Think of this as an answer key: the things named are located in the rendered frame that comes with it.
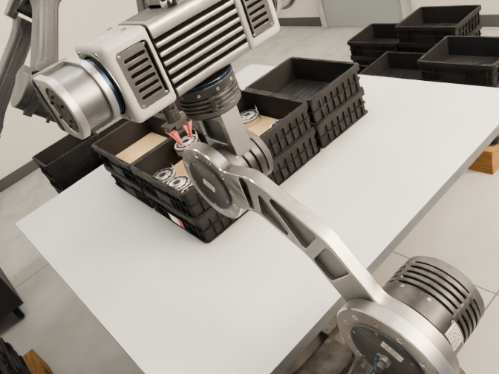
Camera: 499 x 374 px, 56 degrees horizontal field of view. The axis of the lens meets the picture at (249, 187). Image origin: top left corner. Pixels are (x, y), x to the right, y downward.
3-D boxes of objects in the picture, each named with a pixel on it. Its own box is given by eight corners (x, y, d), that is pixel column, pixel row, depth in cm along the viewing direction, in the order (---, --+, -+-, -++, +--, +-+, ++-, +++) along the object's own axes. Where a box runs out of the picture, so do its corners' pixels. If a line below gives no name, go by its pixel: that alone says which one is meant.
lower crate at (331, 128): (370, 113, 195) (365, 87, 189) (323, 152, 184) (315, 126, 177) (304, 100, 225) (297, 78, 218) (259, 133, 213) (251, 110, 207)
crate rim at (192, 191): (252, 151, 161) (249, 145, 160) (184, 202, 149) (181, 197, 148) (191, 130, 190) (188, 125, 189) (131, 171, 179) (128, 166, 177)
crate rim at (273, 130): (310, 107, 172) (309, 101, 171) (252, 151, 161) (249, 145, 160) (244, 93, 202) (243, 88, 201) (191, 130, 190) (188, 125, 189)
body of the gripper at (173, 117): (162, 130, 177) (153, 113, 173) (183, 116, 181) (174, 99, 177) (170, 132, 172) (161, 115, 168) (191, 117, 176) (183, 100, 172)
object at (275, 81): (365, 90, 189) (360, 64, 183) (316, 128, 178) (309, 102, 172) (298, 80, 219) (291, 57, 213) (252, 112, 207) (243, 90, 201)
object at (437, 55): (524, 116, 250) (524, 36, 225) (497, 147, 238) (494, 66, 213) (453, 107, 279) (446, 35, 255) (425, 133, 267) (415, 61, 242)
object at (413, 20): (486, 74, 296) (482, 4, 271) (461, 98, 283) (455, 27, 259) (428, 70, 325) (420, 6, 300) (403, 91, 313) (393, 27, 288)
